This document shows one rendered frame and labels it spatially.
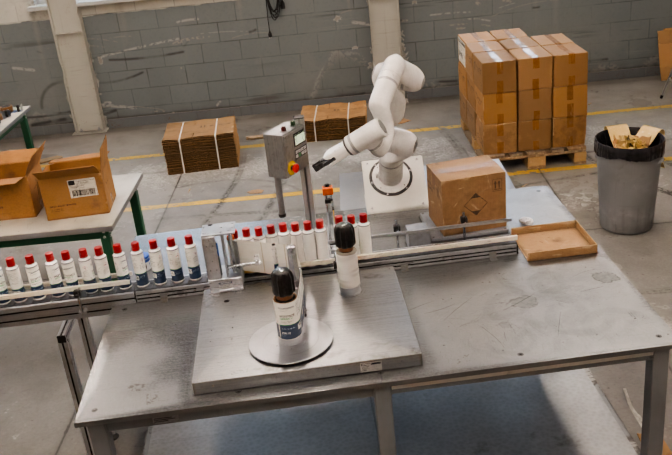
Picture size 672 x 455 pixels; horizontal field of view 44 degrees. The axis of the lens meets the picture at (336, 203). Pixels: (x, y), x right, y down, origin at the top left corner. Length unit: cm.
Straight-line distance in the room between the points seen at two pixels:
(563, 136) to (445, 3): 244
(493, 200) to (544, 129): 305
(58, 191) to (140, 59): 435
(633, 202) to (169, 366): 346
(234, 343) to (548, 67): 420
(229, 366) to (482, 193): 145
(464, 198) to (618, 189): 205
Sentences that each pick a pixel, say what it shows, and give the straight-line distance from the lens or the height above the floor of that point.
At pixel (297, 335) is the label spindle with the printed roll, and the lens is 303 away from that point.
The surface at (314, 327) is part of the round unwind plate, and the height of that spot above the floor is 89.
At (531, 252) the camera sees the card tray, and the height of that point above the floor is 87.
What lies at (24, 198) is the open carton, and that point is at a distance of 495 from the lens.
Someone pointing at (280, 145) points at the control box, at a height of 143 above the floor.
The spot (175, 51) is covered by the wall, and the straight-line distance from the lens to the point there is 889.
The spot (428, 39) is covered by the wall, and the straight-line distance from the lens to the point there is 879.
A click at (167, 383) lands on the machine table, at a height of 83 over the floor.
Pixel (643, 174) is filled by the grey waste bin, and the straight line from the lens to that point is 561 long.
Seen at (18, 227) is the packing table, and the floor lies 78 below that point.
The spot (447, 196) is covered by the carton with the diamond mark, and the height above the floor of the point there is 105.
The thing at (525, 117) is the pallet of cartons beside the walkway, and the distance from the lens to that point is 676.
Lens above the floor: 252
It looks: 23 degrees down
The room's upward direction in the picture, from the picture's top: 6 degrees counter-clockwise
